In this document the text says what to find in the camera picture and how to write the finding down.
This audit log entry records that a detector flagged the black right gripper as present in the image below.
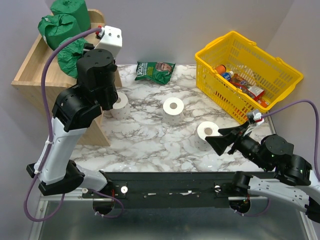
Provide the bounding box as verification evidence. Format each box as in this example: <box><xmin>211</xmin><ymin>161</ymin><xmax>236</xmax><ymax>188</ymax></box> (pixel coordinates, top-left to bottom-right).
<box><xmin>204</xmin><ymin>119</ymin><xmax>271</xmax><ymax>171</ymax></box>

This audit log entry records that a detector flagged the green roll with picture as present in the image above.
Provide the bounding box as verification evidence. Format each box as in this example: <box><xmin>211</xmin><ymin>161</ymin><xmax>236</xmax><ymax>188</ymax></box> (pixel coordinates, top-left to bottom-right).
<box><xmin>57</xmin><ymin>37</ymin><xmax>88</xmax><ymax>79</ymax></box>

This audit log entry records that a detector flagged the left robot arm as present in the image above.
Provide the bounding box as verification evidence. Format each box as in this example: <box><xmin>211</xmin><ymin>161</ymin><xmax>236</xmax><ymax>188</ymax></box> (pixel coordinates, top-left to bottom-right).
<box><xmin>26</xmin><ymin>48</ymin><xmax>118</xmax><ymax>198</ymax></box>

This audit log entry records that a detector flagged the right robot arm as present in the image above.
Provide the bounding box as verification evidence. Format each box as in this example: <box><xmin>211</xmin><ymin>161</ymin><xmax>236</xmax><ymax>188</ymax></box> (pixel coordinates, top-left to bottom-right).
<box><xmin>205</xmin><ymin>122</ymin><xmax>320</xmax><ymax>223</ymax></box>

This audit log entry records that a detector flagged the wooden shelf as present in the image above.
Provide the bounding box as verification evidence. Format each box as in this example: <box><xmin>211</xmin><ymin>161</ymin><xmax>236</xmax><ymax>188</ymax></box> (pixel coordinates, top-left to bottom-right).
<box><xmin>11</xmin><ymin>9</ymin><xmax>123</xmax><ymax>147</ymax></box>

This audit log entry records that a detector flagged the white dotted roll right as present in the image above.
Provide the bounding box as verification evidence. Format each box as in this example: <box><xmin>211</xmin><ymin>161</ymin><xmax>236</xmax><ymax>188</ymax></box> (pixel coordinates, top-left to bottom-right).
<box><xmin>194</xmin><ymin>121</ymin><xmax>220</xmax><ymax>151</ymax></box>

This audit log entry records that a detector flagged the white dotted roll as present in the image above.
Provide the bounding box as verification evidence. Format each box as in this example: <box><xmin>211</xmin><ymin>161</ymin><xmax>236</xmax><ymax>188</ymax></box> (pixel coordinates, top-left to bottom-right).
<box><xmin>194</xmin><ymin>121</ymin><xmax>220</xmax><ymax>151</ymax></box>
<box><xmin>162</xmin><ymin>97</ymin><xmax>185</xmax><ymax>126</ymax></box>
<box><xmin>110</xmin><ymin>91</ymin><xmax>131</xmax><ymax>120</ymax></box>

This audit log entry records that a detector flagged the white dotted roll left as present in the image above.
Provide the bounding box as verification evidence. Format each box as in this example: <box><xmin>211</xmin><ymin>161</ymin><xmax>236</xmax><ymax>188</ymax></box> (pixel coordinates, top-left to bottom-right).
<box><xmin>110</xmin><ymin>91</ymin><xmax>131</xmax><ymax>120</ymax></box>

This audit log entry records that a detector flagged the white dotted roll middle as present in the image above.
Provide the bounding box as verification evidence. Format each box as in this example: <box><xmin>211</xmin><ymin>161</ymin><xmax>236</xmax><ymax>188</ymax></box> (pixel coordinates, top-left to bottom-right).
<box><xmin>162</xmin><ymin>97</ymin><xmax>185</xmax><ymax>126</ymax></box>

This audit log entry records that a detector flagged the red white box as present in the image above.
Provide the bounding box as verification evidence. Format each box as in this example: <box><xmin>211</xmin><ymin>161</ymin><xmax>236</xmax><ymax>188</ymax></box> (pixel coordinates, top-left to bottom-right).
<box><xmin>247</xmin><ymin>85</ymin><xmax>265</xmax><ymax>101</ymax></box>

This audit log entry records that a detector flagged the blue label bottle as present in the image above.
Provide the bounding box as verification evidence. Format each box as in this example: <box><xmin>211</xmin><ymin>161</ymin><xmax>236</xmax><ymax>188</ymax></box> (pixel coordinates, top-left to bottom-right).
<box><xmin>221</xmin><ymin>71</ymin><xmax>235</xmax><ymax>82</ymax></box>

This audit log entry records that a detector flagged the green chips bag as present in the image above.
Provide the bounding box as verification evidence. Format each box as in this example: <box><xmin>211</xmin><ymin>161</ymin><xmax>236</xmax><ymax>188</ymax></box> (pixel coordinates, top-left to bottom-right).
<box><xmin>134</xmin><ymin>61</ymin><xmax>176</xmax><ymax>85</ymax></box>

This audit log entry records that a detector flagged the yellow plastic basket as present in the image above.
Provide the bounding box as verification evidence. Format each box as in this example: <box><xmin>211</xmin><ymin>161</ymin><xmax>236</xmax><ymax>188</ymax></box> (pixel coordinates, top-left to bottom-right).
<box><xmin>195</xmin><ymin>31</ymin><xmax>304</xmax><ymax>124</ymax></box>

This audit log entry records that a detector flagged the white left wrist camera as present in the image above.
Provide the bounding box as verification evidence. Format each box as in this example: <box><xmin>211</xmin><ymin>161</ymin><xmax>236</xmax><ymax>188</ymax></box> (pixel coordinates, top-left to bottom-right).
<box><xmin>95</xmin><ymin>25</ymin><xmax>123</xmax><ymax>59</ymax></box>

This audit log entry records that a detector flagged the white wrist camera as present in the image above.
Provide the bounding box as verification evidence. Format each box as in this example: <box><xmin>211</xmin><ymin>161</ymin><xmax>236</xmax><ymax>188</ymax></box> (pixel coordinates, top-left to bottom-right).
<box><xmin>244</xmin><ymin>109</ymin><xmax>265</xmax><ymax>136</ymax></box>
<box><xmin>95</xmin><ymin>25</ymin><xmax>123</xmax><ymax>59</ymax></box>

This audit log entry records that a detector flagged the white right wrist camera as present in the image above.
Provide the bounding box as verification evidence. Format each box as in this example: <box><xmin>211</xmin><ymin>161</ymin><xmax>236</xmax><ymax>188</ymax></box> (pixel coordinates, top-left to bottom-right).
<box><xmin>244</xmin><ymin>109</ymin><xmax>265</xmax><ymax>136</ymax></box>

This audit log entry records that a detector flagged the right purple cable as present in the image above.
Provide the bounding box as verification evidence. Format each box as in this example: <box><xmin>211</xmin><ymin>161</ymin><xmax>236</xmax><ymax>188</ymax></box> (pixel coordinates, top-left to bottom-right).
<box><xmin>233</xmin><ymin>99</ymin><xmax>320</xmax><ymax>218</ymax></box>

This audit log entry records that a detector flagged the purple cable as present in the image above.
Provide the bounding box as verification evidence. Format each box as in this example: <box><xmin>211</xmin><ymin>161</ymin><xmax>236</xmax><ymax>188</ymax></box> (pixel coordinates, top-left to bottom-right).
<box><xmin>23</xmin><ymin>26</ymin><xmax>126</xmax><ymax>223</ymax></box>
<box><xmin>233</xmin><ymin>99</ymin><xmax>320</xmax><ymax>218</ymax></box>

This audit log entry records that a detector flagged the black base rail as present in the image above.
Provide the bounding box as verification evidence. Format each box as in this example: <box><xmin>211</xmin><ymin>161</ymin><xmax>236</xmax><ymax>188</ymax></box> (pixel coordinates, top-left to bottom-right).
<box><xmin>82</xmin><ymin>171</ymin><xmax>251</xmax><ymax>208</ymax></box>

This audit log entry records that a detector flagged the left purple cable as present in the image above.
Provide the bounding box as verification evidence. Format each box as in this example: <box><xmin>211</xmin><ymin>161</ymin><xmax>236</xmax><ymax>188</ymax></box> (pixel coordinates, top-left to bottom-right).
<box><xmin>23</xmin><ymin>26</ymin><xmax>126</xmax><ymax>223</ymax></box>

